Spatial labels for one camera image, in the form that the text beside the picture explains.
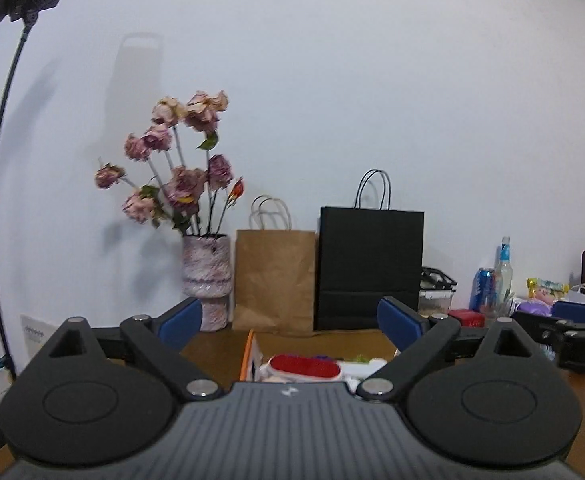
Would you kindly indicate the purple bag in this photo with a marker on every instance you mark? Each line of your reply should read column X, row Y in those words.
column 535, row 306

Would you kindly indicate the white tray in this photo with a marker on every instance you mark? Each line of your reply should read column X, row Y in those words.
column 305, row 367

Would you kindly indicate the brown paper bag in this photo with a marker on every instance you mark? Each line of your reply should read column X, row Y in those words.
column 275, row 280

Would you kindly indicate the dried pink flower bouquet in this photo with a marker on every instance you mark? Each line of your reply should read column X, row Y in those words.
column 182, row 180

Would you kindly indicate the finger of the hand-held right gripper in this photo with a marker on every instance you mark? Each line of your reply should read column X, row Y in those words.
column 535, row 321
column 580, row 312

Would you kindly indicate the red cardboard box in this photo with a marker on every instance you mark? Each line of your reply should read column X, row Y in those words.
column 272, row 342

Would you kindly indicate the black paper bag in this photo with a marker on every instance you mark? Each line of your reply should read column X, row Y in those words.
column 367, row 270

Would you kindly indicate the blue drink can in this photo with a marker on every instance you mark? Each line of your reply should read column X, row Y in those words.
column 482, row 290

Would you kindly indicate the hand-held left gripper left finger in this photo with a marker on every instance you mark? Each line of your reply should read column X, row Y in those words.
column 180, row 322

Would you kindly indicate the colourful snack packet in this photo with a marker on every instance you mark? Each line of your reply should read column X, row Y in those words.
column 547, row 287

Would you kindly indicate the small red box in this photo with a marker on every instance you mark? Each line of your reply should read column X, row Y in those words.
column 466, row 317

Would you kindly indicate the clear bottle blue cap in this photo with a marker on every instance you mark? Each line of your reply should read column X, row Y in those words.
column 504, row 280

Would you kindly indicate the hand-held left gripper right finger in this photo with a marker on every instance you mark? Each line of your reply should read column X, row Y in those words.
column 397, row 325

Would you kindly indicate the pink speckled vase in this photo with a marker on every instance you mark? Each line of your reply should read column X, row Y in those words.
column 207, row 280

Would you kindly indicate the clear container black lid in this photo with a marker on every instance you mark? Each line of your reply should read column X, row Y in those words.
column 435, row 295

